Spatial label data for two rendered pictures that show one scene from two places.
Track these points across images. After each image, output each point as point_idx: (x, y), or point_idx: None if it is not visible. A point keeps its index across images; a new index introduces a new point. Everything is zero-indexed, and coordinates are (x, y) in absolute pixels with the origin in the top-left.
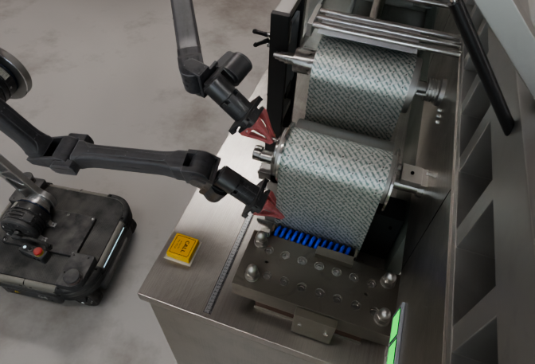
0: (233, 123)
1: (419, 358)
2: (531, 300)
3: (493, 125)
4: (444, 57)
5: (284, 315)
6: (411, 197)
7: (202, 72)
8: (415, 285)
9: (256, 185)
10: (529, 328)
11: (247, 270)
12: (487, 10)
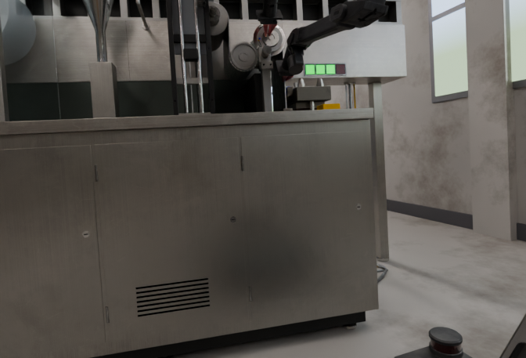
0: (275, 17)
1: (326, 41)
2: None
3: None
4: (174, 43)
5: None
6: (247, 77)
7: None
8: None
9: (278, 68)
10: None
11: (322, 80)
12: None
